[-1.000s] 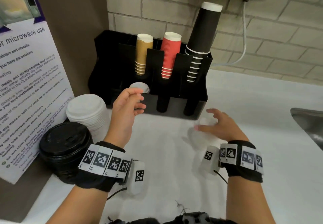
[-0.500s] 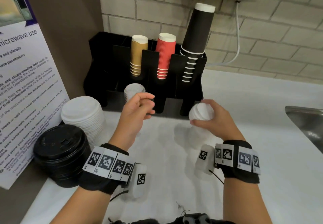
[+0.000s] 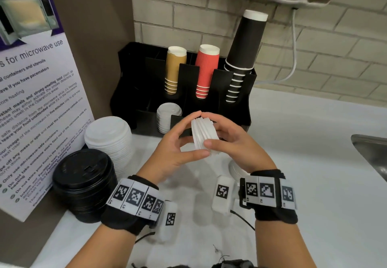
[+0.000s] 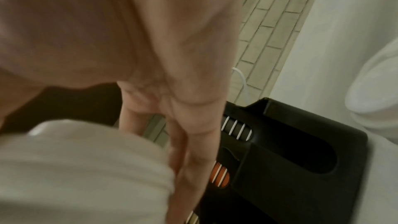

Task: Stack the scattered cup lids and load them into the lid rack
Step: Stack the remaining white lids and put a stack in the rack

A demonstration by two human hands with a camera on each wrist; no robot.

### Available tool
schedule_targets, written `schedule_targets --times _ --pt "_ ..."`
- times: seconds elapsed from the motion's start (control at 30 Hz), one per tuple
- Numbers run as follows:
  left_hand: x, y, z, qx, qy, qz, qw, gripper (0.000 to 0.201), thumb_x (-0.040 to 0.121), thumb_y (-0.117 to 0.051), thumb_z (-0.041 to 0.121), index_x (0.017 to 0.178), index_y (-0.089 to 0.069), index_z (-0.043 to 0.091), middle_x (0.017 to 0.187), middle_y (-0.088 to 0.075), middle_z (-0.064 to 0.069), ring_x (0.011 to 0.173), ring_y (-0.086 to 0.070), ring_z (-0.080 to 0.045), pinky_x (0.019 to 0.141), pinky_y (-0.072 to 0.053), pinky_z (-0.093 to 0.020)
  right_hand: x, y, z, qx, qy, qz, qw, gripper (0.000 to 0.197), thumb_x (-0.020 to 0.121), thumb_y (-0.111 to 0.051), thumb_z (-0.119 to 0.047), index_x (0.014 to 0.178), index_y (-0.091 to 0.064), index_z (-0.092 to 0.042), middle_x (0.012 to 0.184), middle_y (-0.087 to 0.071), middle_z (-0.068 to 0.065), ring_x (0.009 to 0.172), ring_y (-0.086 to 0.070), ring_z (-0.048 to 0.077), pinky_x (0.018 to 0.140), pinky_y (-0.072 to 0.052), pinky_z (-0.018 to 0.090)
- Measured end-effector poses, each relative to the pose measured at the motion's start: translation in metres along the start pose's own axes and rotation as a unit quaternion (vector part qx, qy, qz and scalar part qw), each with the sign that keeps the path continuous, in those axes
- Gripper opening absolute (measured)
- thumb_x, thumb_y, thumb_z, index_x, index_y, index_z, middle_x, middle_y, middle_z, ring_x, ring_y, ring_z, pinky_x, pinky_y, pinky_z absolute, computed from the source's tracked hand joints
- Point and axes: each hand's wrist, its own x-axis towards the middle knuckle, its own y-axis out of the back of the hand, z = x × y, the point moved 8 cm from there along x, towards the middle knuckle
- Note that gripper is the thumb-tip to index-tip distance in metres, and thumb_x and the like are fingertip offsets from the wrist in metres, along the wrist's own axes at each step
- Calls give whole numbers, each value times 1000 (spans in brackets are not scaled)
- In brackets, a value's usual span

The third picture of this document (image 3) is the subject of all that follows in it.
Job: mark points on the left marker wristband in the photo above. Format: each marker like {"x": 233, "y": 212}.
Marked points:
{"x": 133, "y": 204}

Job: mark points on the black cup and lid organizer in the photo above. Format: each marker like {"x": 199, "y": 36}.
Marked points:
{"x": 136, "y": 80}

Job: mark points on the black chest camera mount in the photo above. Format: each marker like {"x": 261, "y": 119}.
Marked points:
{"x": 232, "y": 264}

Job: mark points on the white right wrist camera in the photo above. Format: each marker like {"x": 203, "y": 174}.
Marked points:
{"x": 223, "y": 198}

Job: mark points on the stack of black paper cups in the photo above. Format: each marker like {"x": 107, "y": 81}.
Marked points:
{"x": 246, "y": 41}

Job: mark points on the right marker wristband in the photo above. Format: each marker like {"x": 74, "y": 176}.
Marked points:
{"x": 269, "y": 195}

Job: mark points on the marker wristband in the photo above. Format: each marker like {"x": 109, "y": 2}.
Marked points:
{"x": 133, "y": 204}
{"x": 269, "y": 195}

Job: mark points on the person's left hand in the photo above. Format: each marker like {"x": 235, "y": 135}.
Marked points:
{"x": 163, "y": 159}

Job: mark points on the stack of gold paper cups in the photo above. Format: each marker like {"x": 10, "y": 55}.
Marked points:
{"x": 173, "y": 65}

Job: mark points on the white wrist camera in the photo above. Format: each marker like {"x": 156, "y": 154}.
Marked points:
{"x": 223, "y": 198}
{"x": 167, "y": 225}

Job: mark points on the steel sink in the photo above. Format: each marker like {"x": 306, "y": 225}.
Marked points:
{"x": 372, "y": 153}

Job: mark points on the stack of black lids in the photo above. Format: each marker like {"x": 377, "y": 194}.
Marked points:
{"x": 81, "y": 177}

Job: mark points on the stack of red paper cups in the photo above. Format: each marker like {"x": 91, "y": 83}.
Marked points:
{"x": 205, "y": 68}

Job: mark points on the person's right hand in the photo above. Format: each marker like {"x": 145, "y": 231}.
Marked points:
{"x": 245, "y": 153}

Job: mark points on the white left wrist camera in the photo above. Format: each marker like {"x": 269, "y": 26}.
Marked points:
{"x": 167, "y": 225}

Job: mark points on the person's left forearm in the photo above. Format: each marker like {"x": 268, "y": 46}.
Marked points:
{"x": 102, "y": 246}

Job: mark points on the microwave safety poster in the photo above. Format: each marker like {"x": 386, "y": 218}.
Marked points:
{"x": 39, "y": 110}

